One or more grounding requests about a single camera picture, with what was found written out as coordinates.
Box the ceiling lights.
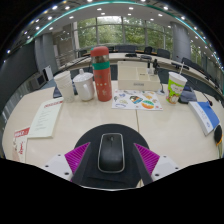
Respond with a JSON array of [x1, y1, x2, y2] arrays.
[[6, 0, 221, 61]]

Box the green white paper cup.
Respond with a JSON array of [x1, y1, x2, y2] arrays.
[[165, 61, 188, 105]]

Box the blue and white book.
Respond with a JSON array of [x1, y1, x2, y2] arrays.
[[188, 100, 221, 137]]

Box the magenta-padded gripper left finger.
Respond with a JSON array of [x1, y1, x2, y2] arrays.
[[43, 142, 92, 185]]

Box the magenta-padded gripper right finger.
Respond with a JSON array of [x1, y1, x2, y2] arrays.
[[133, 142, 183, 186]]

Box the white boxy appliance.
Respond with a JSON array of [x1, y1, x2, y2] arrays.
[[28, 64, 54, 92]]

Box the dark office chairs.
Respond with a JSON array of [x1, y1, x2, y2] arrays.
[[78, 44, 214, 88]]

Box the cream cardboard box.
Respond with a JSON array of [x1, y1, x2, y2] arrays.
[[117, 60, 162, 92]]

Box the white leaflet with red heading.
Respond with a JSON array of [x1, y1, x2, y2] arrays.
[[27, 97, 65, 139]]

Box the white lidded mug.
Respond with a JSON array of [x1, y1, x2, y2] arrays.
[[72, 68, 96, 102]]

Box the stack of white paper cups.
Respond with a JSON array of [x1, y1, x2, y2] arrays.
[[53, 70, 76, 103]]

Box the red and white leaflet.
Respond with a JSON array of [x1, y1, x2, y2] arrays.
[[12, 126, 31, 164]]

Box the red drink bottle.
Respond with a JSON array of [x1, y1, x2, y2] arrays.
[[90, 46, 113, 103]]

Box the colourful sticker sheet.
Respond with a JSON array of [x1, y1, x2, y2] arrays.
[[111, 89, 164, 111]]

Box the black mouse pad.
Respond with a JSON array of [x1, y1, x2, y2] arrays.
[[73, 123, 150, 189]]

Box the black computer mouse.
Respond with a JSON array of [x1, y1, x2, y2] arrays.
[[97, 132, 126, 174]]

